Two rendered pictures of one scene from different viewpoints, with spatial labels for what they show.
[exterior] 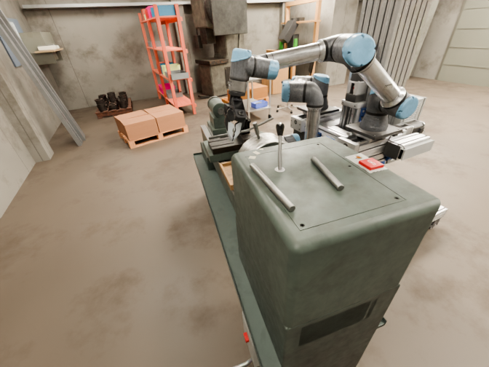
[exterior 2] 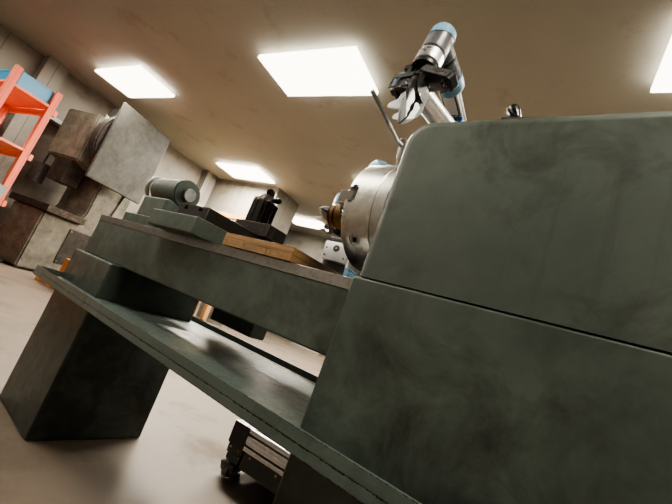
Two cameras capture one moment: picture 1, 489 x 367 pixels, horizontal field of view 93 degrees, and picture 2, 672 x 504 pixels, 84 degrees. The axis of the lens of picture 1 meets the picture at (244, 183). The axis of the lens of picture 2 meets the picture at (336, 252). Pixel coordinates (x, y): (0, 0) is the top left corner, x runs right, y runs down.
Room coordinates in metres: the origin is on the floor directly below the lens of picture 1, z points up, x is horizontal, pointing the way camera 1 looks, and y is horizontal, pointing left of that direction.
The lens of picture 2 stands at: (0.32, 0.57, 0.74)
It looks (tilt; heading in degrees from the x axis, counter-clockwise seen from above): 11 degrees up; 324
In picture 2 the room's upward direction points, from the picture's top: 20 degrees clockwise
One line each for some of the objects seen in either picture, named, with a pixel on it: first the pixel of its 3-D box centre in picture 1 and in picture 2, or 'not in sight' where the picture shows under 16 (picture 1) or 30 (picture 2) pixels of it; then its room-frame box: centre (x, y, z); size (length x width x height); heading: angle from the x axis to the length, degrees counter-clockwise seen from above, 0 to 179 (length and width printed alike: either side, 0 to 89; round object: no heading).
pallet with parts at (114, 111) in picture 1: (113, 101); not in sight; (6.55, 3.38, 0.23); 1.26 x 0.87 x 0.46; 23
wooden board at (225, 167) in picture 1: (249, 170); (293, 266); (1.37, -0.04, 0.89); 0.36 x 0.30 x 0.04; 106
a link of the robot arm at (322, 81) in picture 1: (319, 84); not in sight; (1.77, -0.59, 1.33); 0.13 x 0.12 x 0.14; 70
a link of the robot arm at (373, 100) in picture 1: (381, 98); not in sight; (1.31, -0.79, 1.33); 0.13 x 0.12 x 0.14; 11
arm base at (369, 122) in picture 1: (375, 119); not in sight; (1.31, -0.79, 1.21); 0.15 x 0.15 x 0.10
